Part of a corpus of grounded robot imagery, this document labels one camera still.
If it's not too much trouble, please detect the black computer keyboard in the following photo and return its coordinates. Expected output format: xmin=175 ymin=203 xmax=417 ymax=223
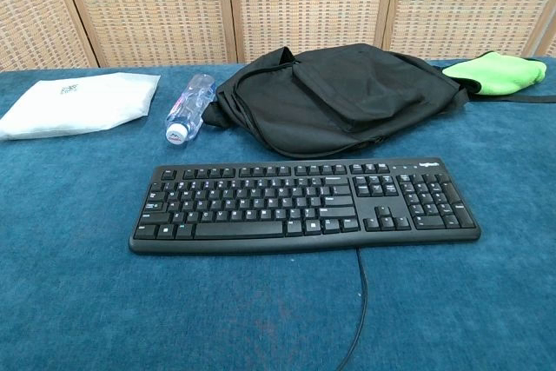
xmin=128 ymin=156 xmax=482 ymax=256

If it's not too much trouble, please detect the black fabric backpack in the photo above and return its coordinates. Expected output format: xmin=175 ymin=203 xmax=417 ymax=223
xmin=202 ymin=43 xmax=473 ymax=160

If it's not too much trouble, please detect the clear plastic water bottle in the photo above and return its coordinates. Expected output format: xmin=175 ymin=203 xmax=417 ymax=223
xmin=164 ymin=73 xmax=217 ymax=145

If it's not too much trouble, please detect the woven wooden folding screen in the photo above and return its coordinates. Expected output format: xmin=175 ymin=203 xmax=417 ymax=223
xmin=0 ymin=0 xmax=556 ymax=72

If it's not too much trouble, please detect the blue table cloth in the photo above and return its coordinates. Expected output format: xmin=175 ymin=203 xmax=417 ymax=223
xmin=0 ymin=56 xmax=556 ymax=371

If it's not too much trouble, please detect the white plastic package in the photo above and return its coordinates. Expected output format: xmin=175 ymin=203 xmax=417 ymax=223
xmin=0 ymin=71 xmax=162 ymax=142

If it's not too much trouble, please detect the thin black cable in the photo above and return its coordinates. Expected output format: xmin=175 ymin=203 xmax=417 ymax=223
xmin=336 ymin=247 xmax=371 ymax=371

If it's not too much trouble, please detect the green cloth with black strap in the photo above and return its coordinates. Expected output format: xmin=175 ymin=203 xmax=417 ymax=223
xmin=441 ymin=50 xmax=556 ymax=104

